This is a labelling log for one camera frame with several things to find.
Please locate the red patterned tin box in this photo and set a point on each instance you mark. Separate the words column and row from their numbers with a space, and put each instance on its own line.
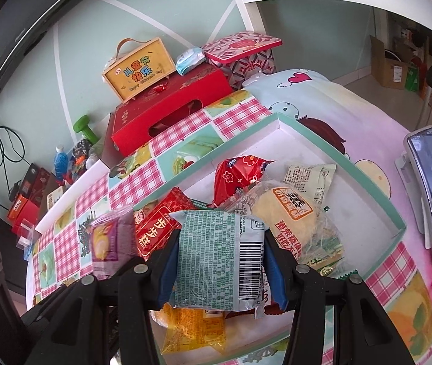
column 246, row 57

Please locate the blue plastic bottle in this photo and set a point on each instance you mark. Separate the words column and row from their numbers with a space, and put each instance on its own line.
column 60, row 163

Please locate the white label snack packet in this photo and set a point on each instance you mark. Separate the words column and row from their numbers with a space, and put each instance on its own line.
column 307, row 176

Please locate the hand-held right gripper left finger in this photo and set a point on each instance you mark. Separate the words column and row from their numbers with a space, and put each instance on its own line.
column 166, row 273

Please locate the silver green printed snack packet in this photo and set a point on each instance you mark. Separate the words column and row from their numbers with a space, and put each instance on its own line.
column 216, row 258

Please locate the yellow snack packet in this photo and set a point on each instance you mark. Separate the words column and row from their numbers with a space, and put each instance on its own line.
column 189, row 330

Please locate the green paper bag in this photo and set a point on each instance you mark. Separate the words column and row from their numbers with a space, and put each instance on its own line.
column 413, row 80

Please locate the dark red carton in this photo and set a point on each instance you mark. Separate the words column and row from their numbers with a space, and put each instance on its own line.
column 35, row 182

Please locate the red cake packet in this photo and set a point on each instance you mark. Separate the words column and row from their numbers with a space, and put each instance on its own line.
column 159, row 228

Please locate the green dumbbell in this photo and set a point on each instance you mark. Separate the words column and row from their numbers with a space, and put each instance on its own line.
column 85, row 129

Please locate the white phone stand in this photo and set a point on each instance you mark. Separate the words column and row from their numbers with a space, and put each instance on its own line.
column 406, row 175

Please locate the white steamed cake packet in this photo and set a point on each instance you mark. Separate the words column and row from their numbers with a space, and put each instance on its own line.
column 292, row 216

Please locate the shallow teal cardboard box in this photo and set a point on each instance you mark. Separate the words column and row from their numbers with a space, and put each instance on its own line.
column 356, row 213

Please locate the white foam board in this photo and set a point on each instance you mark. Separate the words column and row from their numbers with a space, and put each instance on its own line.
column 71, row 197

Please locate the red snack packet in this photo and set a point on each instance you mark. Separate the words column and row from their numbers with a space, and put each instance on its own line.
column 238, row 178

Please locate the blue wet wipes pack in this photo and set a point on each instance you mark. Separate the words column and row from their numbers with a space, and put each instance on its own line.
column 189, row 61

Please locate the toy car pack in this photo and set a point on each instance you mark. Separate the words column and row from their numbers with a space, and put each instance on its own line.
column 81, row 156

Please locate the purple snack packet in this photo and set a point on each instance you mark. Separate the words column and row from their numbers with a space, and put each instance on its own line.
column 105, row 239

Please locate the large red gift box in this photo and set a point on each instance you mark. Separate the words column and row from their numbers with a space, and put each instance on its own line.
column 178, row 99

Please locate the black wall television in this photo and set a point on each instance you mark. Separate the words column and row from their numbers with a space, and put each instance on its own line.
column 22, row 19

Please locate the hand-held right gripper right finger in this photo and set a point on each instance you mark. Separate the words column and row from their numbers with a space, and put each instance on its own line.
column 277, row 273

